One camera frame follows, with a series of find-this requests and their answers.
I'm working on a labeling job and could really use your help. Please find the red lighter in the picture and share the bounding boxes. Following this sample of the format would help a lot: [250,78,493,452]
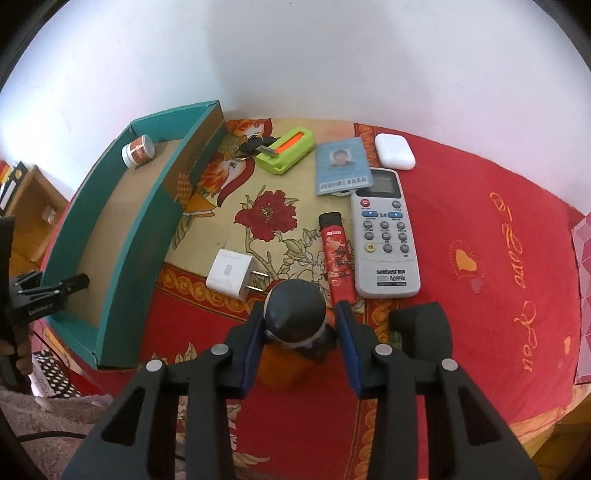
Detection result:
[318,211,357,305]

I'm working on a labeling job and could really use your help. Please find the white charger plug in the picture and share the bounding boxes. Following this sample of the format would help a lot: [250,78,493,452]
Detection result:
[206,248,271,303]

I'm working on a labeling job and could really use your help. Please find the black car key with keyring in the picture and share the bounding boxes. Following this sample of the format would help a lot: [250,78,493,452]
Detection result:
[232,134,278,161]

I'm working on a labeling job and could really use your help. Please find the small white jar orange label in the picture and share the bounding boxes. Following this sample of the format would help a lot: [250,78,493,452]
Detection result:
[121,135,155,169]

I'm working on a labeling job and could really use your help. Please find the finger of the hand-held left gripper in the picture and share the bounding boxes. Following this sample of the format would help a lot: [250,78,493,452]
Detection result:
[44,273,90,301]

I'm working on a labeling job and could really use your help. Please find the white remote control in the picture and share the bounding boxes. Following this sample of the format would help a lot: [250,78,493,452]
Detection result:
[349,168,422,299]

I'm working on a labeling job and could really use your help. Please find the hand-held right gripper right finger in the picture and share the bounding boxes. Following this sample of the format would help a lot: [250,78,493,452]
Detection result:
[335,300,543,480]

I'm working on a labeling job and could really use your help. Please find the person's left hand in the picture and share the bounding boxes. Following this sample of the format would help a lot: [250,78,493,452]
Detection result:
[17,322,34,376]

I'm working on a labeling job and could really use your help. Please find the pink geometric cloth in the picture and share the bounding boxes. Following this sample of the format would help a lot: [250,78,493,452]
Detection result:
[571,212,591,385]

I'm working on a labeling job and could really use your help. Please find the teal cardboard box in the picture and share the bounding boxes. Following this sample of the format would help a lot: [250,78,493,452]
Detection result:
[41,100,228,370]

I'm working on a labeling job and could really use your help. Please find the green case with orange slot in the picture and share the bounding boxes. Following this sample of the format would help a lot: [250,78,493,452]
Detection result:
[255,129,315,176]

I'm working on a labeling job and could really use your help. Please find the orange container with black cap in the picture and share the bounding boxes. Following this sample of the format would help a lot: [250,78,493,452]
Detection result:
[256,279,338,393]

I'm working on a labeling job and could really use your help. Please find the white earbuds case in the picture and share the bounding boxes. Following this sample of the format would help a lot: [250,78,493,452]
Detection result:
[374,133,416,171]

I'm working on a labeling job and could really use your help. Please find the blue ID card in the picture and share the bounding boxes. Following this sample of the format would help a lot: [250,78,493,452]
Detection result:
[315,137,374,197]

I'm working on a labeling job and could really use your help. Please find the black polka dot cloth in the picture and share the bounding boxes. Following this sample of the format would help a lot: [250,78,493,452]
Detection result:
[32,350,81,398]

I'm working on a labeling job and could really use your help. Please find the black binder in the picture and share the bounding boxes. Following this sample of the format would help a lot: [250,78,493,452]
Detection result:
[0,161,28,210]

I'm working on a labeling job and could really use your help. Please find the black cable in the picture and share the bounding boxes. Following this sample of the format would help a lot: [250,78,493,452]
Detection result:
[16,429,90,444]

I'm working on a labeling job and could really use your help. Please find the wooden shelf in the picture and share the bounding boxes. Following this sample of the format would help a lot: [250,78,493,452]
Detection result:
[0,166,70,287]

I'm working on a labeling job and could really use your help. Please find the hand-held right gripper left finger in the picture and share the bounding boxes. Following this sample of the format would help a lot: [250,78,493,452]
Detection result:
[60,305,266,480]

